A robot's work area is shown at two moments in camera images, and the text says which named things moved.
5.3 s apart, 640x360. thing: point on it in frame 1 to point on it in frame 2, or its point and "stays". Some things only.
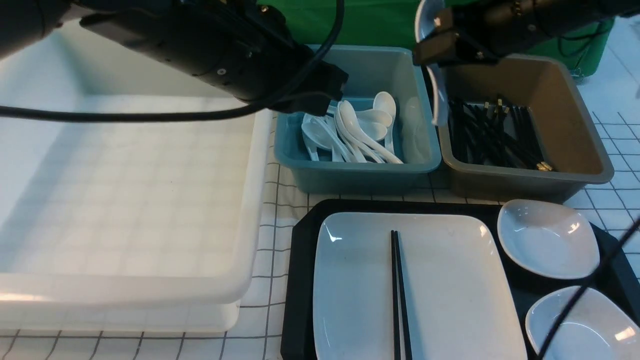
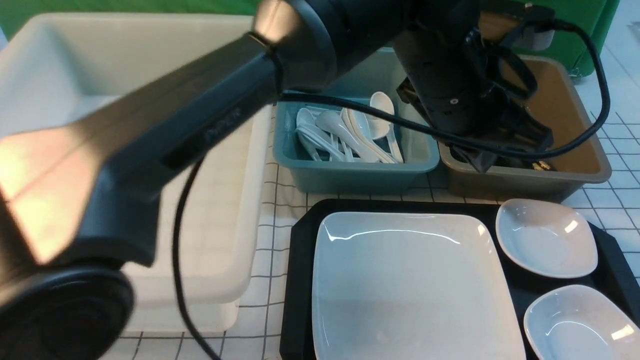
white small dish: (600, 326) stays
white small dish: (550, 240) stays
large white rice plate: (459, 302) stays
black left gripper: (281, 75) to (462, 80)
